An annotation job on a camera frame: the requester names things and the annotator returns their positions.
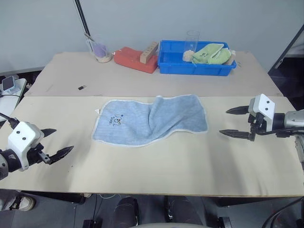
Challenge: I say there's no black floor cable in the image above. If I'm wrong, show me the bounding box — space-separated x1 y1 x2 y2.
260 196 304 228

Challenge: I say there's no black thin rod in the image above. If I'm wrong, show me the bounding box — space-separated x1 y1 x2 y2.
74 0 91 39

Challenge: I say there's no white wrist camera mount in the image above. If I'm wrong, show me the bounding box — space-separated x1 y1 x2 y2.
248 93 276 132
7 121 45 172

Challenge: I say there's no white shoe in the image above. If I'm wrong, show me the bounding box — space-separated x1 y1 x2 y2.
13 195 37 211

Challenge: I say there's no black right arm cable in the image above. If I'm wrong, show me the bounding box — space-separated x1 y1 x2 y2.
258 127 304 139

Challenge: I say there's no purple cloth bundle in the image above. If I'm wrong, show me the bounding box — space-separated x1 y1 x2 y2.
92 41 108 58

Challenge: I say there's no beige cloth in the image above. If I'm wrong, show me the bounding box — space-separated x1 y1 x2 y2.
222 48 236 67

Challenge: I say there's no grey trouser leg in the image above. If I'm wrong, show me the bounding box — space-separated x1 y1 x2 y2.
0 189 23 212

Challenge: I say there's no small white screen device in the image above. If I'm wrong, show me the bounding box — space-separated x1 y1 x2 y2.
1 75 17 93

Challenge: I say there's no dark rounded shape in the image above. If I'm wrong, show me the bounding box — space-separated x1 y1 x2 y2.
163 195 204 226
113 196 140 228

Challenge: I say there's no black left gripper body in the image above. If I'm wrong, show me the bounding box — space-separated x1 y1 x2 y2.
26 144 52 167

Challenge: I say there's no dark furniture panel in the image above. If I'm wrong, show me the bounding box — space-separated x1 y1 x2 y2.
267 23 304 79

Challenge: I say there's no light blue towel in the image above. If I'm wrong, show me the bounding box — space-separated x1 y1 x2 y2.
91 94 209 148

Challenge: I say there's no red-orange block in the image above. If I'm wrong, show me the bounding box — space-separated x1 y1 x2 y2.
113 46 159 75

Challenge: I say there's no white side table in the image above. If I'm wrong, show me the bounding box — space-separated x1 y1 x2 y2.
0 77 27 122

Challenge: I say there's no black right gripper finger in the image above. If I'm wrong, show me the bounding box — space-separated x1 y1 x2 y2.
218 129 252 141
226 106 250 116

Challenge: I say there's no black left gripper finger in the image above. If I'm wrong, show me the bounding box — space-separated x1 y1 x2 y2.
48 145 75 166
40 128 57 139

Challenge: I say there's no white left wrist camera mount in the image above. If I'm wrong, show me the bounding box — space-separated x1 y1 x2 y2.
7 121 45 172

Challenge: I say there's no wooden block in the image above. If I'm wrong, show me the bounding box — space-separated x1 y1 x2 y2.
139 41 159 65

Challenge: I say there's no beige crumpled lump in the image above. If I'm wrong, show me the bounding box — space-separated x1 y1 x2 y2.
182 49 195 63

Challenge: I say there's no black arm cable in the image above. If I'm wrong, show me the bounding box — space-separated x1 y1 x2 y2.
0 112 20 130
258 127 304 139

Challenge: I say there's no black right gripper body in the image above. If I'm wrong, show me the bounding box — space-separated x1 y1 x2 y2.
247 112 267 143

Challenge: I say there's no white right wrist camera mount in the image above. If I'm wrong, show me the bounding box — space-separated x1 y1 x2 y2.
248 93 276 132

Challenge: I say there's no green cloth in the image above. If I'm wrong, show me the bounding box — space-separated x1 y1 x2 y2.
191 43 232 65

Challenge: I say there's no clear measuring cup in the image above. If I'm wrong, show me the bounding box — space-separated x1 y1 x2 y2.
85 34 114 64

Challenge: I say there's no white thin floor cable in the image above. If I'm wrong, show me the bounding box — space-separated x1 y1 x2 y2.
99 193 121 200

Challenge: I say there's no blue plastic bin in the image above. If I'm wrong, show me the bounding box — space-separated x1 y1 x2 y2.
157 39 238 76

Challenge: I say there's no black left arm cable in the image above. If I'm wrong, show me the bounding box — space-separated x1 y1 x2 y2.
0 112 20 130

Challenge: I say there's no clear tall glass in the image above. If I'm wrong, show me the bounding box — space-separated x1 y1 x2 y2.
186 30 200 53

